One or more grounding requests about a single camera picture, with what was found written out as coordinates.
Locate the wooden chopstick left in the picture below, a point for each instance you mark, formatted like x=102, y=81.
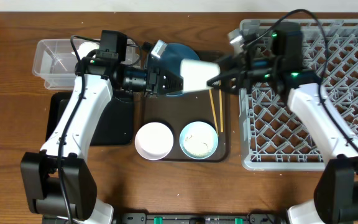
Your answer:
x=213, y=111

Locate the dark blue bowl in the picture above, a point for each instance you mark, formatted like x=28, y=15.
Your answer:
x=169, y=56

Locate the black waste tray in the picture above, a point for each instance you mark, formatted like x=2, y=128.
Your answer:
x=116, y=124

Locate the light blue small bowl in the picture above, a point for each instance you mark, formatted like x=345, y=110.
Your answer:
x=199, y=127

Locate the cream plastic cup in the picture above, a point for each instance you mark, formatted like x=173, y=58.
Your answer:
x=196, y=73

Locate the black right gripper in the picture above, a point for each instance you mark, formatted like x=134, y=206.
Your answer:
x=240, y=79

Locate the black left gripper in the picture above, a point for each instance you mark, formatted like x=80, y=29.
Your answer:
x=153, y=72

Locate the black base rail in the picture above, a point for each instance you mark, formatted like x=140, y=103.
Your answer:
x=251, y=218

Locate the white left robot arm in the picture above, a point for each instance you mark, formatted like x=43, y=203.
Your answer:
x=57, y=180

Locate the brown serving tray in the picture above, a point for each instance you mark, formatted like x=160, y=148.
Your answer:
x=178, y=111

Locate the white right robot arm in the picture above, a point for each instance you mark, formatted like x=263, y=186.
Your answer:
x=335, y=198

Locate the grey dishwasher rack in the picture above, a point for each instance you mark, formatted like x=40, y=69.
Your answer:
x=273, y=138

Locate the pink plastic bowl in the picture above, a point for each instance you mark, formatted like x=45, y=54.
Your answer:
x=154, y=141

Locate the clear plastic waste bin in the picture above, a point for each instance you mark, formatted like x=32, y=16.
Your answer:
x=55, y=62

